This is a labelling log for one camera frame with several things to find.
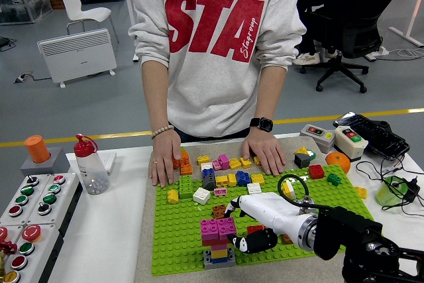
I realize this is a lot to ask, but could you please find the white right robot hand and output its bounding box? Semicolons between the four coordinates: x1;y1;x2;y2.
224;192;317;255

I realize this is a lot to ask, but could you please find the person's right hand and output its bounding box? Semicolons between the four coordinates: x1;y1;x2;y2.
148;129;182;188

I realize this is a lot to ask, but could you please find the person's left hand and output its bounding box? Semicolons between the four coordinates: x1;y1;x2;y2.
240;127;286;176

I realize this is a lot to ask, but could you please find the pink square brick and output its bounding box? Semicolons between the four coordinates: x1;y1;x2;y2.
200;219;219;241
217;217;238;241

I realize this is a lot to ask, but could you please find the large orange brick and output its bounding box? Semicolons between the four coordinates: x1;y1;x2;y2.
172;148;191;170

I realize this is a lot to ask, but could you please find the white and yellow brick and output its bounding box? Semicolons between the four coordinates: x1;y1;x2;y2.
281;180;296;199

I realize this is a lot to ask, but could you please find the tall green brick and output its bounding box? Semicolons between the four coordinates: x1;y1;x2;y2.
178;174;193;199

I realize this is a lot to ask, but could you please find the dark grey sloped brick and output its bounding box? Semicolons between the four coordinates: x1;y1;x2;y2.
202;174;217;191

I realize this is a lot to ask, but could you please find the large red brick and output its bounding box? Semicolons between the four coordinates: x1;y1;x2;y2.
202;238;231;247

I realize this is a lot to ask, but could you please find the grey base brick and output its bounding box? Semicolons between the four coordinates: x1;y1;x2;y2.
203;248;237;270

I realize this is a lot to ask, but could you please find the green studded baseplate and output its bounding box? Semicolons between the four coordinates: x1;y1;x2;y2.
150;162;375;276

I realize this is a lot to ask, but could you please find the black wristwatch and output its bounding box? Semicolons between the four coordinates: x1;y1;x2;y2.
248;117;274;133

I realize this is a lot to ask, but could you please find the orange fruit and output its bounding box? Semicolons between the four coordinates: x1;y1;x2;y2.
325;151;351;174

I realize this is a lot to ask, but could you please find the clear bottle red cap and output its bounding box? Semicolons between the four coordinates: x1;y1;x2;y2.
73;133;111;196

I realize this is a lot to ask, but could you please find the grey-brown table mat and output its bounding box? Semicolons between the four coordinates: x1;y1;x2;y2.
134;133;392;283

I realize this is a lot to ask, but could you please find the person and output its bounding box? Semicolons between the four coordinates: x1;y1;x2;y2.
128;0;307;144
293;0;339;66

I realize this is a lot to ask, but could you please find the grey block holder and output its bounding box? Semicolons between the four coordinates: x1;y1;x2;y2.
20;146;71;178

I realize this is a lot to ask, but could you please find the green plastic cup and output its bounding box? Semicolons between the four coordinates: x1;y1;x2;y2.
374;176;410;207

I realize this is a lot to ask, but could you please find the white push-button box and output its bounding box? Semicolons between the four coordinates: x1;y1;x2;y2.
6;223;66;283
25;172;83;241
0;225;24;283
0;172;52;227

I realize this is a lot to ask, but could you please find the orange cylinder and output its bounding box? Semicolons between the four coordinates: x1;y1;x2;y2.
24;135;51;164

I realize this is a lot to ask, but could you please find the white panel heater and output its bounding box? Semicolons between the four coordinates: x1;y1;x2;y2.
38;28;117;89

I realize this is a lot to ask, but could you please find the white power strip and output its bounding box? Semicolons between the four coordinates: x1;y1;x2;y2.
364;46;390;62

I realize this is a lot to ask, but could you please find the white desk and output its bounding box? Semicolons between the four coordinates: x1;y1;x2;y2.
389;0;424;48
114;0;139;62

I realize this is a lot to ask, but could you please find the floor socket box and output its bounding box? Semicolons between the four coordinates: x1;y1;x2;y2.
13;71;34;84

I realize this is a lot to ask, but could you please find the black office chair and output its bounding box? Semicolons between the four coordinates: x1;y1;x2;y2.
297;0;410;94

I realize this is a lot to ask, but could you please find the clear storage crate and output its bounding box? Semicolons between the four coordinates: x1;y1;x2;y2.
0;0;54;26

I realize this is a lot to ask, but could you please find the bead bracelet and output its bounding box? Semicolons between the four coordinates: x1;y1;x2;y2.
151;125;175;140

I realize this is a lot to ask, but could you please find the grey switch box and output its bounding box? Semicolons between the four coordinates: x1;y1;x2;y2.
299;123;337;154

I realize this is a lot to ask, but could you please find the white wall switch plate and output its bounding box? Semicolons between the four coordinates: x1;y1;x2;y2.
99;150;117;174

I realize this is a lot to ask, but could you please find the white switch box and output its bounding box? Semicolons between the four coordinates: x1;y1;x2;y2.
333;125;369;162

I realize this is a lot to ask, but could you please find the black plug with cord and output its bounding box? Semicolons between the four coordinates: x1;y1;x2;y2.
356;155;424;219

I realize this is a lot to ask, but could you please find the red valve handle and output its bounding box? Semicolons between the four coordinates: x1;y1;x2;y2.
0;241;18;256

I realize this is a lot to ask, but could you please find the black floor cable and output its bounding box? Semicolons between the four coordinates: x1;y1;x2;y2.
0;36;17;52

